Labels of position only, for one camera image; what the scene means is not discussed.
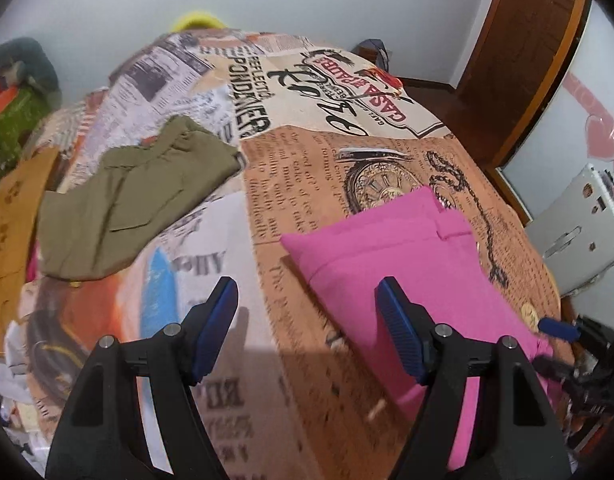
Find white folded cloth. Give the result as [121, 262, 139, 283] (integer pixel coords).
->
[4, 320, 38, 376]

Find grey plush pillow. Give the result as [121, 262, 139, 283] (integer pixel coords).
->
[0, 37, 62, 106]

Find pink pants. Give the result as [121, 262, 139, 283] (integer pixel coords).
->
[279, 186, 562, 471]

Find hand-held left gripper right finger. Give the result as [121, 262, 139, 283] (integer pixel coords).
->
[376, 276, 572, 480]

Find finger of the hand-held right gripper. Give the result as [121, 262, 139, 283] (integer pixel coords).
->
[532, 355, 578, 381]
[537, 316, 582, 342]

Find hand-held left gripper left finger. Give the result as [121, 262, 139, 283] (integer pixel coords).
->
[44, 276, 239, 480]

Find green patterned bag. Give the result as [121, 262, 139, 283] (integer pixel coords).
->
[0, 87, 52, 201]

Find brown wooden door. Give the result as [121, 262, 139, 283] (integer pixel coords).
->
[457, 0, 588, 166]

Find white plastic stool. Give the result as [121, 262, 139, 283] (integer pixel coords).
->
[524, 164, 614, 296]

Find yellow curved bed rail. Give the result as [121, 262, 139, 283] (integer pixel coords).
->
[169, 9, 225, 33]

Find wooden lap desk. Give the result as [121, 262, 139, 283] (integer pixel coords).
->
[0, 147, 60, 356]

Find red paper bag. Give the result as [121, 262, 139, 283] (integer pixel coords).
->
[0, 80, 22, 111]

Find newspaper print blanket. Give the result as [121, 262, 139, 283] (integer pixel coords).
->
[2, 30, 562, 480]

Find olive green pants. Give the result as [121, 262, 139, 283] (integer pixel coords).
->
[37, 115, 248, 281]

